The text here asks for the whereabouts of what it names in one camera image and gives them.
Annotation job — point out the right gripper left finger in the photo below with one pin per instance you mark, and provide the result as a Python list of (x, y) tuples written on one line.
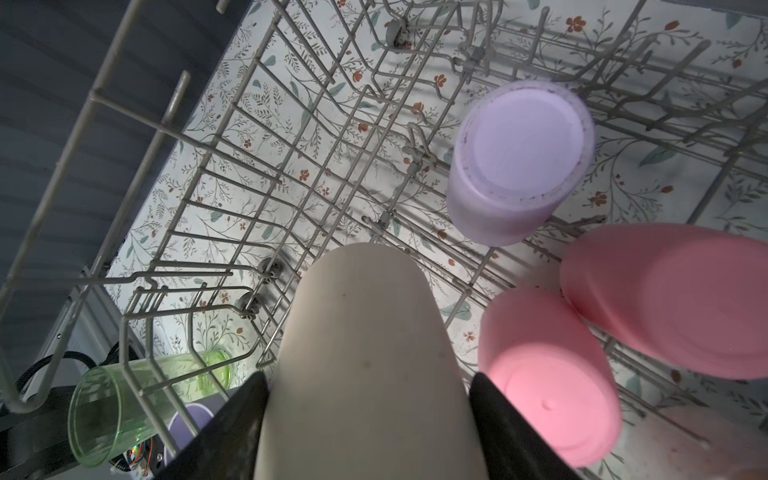
[(227, 447)]

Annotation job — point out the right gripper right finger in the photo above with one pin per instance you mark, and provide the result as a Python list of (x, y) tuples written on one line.
[(511, 447)]

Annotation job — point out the green transparent cup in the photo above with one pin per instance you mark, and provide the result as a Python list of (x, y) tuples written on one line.
[(105, 417)]

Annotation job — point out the light purple cup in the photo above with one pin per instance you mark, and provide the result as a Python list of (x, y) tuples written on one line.
[(520, 152)]

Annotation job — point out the white cup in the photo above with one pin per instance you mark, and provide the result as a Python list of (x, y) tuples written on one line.
[(652, 449)]

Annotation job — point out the floral table mat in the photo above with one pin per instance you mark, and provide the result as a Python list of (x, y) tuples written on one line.
[(332, 122)]

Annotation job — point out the beige cup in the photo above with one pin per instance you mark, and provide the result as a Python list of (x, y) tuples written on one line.
[(367, 384)]

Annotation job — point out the grey wire dish rack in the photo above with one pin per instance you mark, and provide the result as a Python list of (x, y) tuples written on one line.
[(111, 160)]

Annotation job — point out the pink cup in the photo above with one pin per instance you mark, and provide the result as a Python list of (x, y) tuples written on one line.
[(541, 355), (690, 296)]

